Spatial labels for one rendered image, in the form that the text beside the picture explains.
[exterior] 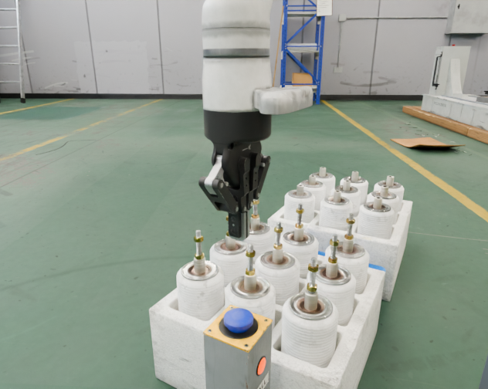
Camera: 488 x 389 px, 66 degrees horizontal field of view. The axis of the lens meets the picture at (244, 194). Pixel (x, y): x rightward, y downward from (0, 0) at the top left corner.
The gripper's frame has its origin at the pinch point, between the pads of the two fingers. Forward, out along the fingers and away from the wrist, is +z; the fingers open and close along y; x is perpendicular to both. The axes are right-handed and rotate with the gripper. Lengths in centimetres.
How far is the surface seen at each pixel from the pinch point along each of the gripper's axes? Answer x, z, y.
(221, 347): -0.6, 16.2, 3.9
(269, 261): -8.9, 21.4, -26.8
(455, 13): -14, -79, -685
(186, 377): -18.3, 41.6, -8.8
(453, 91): 8, 19, -453
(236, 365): 1.7, 18.0, 3.9
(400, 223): 10, 29, -79
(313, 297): 4.9, 18.9, -15.9
